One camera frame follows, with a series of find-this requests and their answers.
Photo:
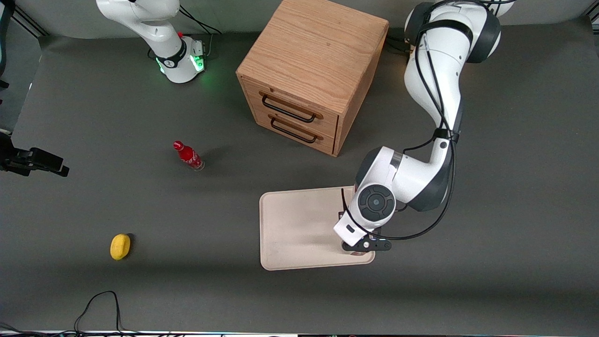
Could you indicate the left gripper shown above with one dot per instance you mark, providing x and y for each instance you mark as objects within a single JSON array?
[{"x": 340, "y": 215}]

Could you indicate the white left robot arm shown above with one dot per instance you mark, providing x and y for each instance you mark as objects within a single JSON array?
[{"x": 435, "y": 103}]

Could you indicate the cream plastic tray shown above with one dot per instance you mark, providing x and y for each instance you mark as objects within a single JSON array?
[{"x": 299, "y": 229}]

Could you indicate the smaller wooden drawer front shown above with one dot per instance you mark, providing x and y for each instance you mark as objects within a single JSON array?
[{"x": 292, "y": 133}]

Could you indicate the larger wooden drawer front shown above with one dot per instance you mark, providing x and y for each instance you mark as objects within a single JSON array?
[{"x": 290, "y": 105}]

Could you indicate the red soda bottle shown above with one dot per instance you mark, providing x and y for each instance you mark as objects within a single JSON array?
[{"x": 188, "y": 156}]

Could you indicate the wooden drawer cabinet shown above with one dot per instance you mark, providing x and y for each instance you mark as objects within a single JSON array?
[{"x": 313, "y": 51}]

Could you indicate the yellow lemon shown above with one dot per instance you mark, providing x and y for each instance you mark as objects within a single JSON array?
[{"x": 120, "y": 246}]

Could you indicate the black clamp device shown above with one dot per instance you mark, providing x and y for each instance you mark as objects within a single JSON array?
[{"x": 32, "y": 160}]

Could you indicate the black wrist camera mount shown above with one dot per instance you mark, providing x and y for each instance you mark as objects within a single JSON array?
[{"x": 376, "y": 245}]

